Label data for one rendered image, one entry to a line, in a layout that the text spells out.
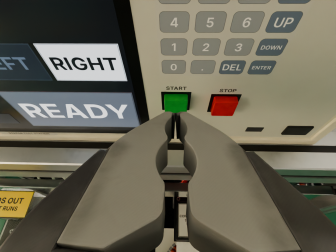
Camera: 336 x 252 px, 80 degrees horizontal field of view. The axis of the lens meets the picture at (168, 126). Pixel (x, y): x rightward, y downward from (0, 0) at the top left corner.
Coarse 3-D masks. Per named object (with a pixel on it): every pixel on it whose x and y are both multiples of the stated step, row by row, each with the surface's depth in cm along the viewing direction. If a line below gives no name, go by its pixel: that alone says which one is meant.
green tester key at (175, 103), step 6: (168, 96) 15; (174, 96) 15; (180, 96) 15; (186, 96) 15; (168, 102) 15; (174, 102) 15; (180, 102) 15; (186, 102) 15; (168, 108) 16; (174, 108) 16; (180, 108) 16; (186, 108) 16
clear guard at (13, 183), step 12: (0, 180) 25; (12, 180) 25; (24, 180) 25; (36, 180) 25; (48, 180) 25; (60, 180) 25; (36, 192) 24; (48, 192) 24; (36, 204) 23; (0, 228) 22; (12, 228) 22; (0, 240) 21
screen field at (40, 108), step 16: (16, 96) 16; (32, 96) 16; (48, 96) 16; (64, 96) 16; (80, 96) 16; (96, 96) 16; (112, 96) 16; (128, 96) 16; (32, 112) 18; (48, 112) 18; (64, 112) 18; (80, 112) 18; (96, 112) 18; (112, 112) 18; (128, 112) 17
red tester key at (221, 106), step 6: (216, 96) 15; (222, 96) 15; (228, 96) 15; (234, 96) 15; (216, 102) 15; (222, 102) 15; (228, 102) 15; (234, 102) 15; (210, 108) 17; (216, 108) 16; (222, 108) 16; (228, 108) 16; (234, 108) 16; (216, 114) 16; (222, 114) 16; (228, 114) 16
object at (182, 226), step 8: (176, 200) 39; (184, 200) 39; (176, 208) 36; (184, 208) 36; (176, 216) 36; (184, 216) 36; (176, 224) 35; (184, 224) 35; (176, 232) 34; (184, 232) 34; (176, 240) 36; (184, 240) 35; (176, 248) 37; (184, 248) 36; (192, 248) 36
